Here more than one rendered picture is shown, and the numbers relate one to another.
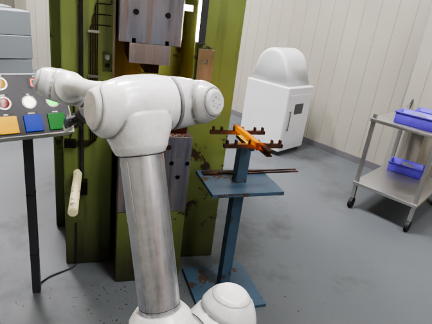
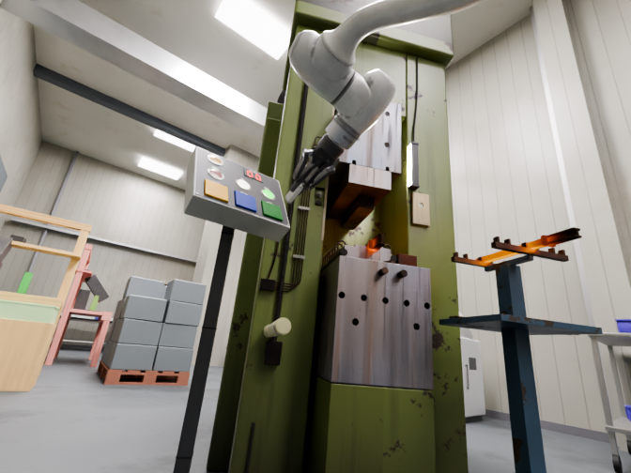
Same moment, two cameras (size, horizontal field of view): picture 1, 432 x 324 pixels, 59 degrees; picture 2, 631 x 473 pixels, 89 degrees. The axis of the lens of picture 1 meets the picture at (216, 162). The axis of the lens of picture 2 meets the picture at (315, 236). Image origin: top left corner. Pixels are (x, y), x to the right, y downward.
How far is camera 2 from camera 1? 127 cm
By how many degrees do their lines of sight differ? 42
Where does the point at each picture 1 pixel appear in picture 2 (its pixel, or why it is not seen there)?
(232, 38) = (443, 188)
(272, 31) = not seen: hidden behind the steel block
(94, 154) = (295, 305)
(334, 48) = (486, 306)
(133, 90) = not seen: outside the picture
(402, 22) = (549, 269)
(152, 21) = (372, 147)
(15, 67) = (180, 333)
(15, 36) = (188, 304)
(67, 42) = (282, 175)
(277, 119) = not seen: hidden behind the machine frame
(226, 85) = (446, 233)
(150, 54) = (371, 176)
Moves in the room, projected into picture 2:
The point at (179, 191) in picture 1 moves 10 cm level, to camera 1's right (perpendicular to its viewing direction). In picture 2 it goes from (421, 352) to (449, 355)
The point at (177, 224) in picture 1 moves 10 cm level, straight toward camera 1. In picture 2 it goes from (424, 418) to (435, 424)
